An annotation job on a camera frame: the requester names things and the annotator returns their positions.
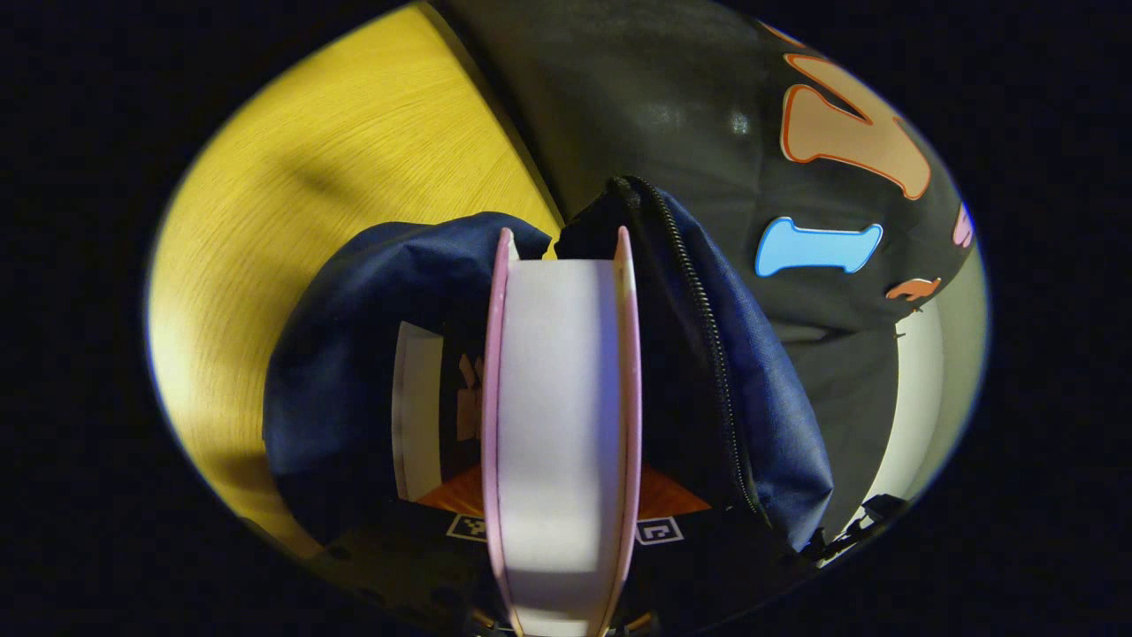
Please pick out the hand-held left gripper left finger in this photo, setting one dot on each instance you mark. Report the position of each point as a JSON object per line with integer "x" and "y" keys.
{"x": 407, "y": 557}

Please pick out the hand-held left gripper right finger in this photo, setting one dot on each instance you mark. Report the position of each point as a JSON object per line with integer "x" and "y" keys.
{"x": 707, "y": 557}

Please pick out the grey cover book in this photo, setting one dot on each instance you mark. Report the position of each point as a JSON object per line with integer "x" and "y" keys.
{"x": 416, "y": 407}

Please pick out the blue schoolbag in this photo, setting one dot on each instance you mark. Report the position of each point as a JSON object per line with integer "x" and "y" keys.
{"x": 345, "y": 372}

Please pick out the pink cover book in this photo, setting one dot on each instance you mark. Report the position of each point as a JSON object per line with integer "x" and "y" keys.
{"x": 557, "y": 425}

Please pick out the black backdrop cloth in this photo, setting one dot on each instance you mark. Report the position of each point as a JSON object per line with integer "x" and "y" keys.
{"x": 672, "y": 115}

